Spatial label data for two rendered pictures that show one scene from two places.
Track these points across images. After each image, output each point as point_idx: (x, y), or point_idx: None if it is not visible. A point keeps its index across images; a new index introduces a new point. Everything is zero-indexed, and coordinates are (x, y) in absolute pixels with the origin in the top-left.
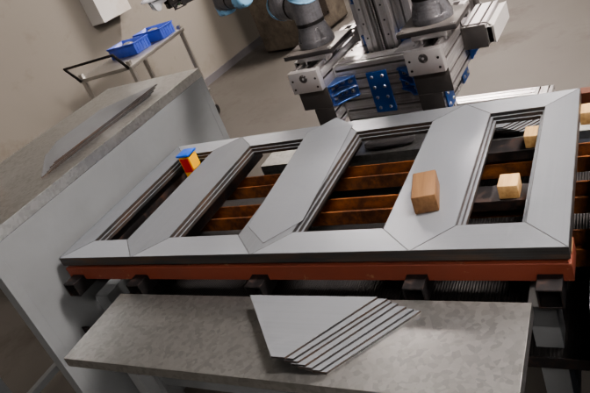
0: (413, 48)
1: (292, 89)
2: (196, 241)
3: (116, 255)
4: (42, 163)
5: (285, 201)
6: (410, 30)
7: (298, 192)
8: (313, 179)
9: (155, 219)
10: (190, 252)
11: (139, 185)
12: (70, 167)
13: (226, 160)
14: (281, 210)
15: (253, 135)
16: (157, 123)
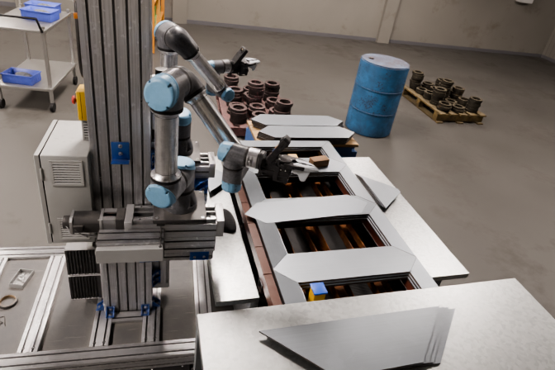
0: (208, 161)
1: (223, 232)
2: (384, 229)
3: (422, 266)
4: (448, 347)
5: (338, 206)
6: (196, 155)
7: (329, 203)
8: (316, 201)
9: (386, 266)
10: (391, 227)
11: None
12: (426, 291)
13: (310, 260)
14: (344, 205)
15: (270, 260)
16: None
